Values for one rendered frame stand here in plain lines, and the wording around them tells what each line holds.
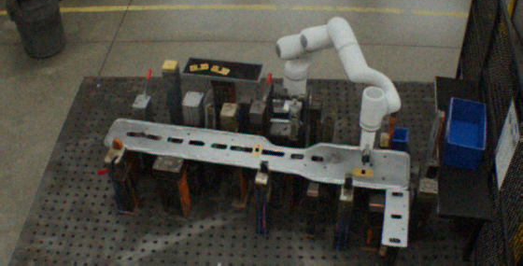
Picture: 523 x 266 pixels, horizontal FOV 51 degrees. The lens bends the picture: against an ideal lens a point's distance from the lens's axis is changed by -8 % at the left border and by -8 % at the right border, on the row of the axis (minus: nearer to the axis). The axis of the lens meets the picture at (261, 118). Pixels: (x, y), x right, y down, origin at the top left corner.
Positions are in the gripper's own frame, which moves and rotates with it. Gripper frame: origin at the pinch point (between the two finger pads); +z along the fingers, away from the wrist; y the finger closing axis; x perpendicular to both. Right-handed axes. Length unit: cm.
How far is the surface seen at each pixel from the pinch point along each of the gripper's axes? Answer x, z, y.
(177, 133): -84, 12, -10
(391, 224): 13.7, 12.4, 25.8
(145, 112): -103, 9, -17
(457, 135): 41.4, 9.1, -26.4
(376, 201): 7.0, 14.3, 13.0
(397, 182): 14.9, 12.4, 3.1
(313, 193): -19.3, 13.3, 14.0
